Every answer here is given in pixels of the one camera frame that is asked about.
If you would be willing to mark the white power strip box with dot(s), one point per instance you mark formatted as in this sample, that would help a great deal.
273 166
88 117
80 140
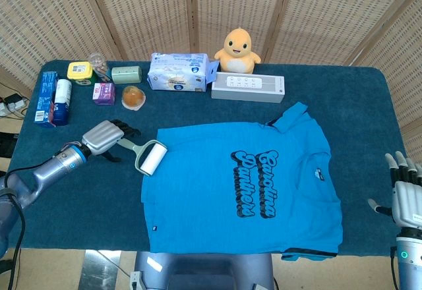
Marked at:
247 89

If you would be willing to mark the black equipment box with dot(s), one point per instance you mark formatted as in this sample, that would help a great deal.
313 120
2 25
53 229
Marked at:
6 146

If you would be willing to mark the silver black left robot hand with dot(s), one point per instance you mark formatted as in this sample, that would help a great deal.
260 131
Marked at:
102 136

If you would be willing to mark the dark blue-grey carpeted table surface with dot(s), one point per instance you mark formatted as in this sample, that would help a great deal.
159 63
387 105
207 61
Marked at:
99 197

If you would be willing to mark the white power strip with adapters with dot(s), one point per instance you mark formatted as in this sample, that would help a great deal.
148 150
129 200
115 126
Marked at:
11 103

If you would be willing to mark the small purple box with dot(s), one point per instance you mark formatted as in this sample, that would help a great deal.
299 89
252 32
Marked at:
103 94

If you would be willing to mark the blue printed T-shirt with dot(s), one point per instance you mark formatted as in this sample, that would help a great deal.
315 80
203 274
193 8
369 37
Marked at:
198 204

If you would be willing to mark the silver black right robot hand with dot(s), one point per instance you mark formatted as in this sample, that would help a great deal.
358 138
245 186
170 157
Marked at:
407 201

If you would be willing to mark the yellow plush toy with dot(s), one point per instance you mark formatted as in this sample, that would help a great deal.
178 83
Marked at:
237 51

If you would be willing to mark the blue toothpaste box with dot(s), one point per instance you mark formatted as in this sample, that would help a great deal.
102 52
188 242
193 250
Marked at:
44 99

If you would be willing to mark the shiny metal base plate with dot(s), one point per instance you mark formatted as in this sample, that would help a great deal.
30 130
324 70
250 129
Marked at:
99 270

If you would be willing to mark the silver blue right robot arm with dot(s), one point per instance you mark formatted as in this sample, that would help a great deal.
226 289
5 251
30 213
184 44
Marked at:
410 263

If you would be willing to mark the pale green rectangular case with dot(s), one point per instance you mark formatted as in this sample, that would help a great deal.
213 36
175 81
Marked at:
126 74

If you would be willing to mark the blue white tissue pack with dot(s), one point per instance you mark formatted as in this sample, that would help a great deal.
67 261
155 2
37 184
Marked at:
178 72

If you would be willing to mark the grey blue robot torso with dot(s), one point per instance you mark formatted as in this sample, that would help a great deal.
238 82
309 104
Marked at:
204 270

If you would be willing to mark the orange bun in wrapper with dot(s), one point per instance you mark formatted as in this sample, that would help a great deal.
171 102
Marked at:
133 98

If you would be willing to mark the yellow lidded green jar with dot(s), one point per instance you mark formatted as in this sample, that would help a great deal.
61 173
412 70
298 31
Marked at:
79 70

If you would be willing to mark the white blue bottle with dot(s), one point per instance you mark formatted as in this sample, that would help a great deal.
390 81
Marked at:
62 102

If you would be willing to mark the woven wooden folding screen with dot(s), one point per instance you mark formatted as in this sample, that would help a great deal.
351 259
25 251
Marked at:
148 6

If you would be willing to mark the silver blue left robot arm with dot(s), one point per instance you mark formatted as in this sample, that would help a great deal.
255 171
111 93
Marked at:
49 171

